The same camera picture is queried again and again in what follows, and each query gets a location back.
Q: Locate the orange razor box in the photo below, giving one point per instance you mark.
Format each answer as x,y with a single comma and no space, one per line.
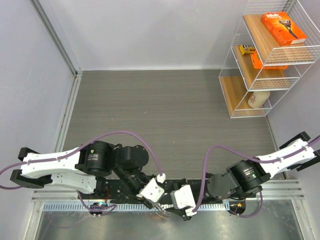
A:
285,31

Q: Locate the white slotted cable duct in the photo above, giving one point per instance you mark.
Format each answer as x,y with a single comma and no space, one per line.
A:
78,207

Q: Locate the white wire shelf rack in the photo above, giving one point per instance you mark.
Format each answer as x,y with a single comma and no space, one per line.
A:
271,67

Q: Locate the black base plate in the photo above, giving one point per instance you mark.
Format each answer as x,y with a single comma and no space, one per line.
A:
118,193

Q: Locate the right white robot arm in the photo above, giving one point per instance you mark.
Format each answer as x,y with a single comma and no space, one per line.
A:
243,179

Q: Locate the cream bottle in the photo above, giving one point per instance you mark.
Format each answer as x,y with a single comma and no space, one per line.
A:
258,98

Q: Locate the metal disc with keyrings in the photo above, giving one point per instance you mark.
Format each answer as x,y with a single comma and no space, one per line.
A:
160,211

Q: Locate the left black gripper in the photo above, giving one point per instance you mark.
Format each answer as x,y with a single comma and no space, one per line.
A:
144,201

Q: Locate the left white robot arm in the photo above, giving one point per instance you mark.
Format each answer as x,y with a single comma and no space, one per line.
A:
85,169

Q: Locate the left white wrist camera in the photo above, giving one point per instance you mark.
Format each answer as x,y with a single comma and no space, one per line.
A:
153,191

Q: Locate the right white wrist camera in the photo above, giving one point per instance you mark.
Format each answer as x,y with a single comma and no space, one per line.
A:
183,199

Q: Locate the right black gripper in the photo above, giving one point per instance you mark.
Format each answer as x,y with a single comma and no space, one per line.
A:
180,211

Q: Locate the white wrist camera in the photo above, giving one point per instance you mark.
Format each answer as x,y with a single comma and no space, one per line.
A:
153,191
183,199

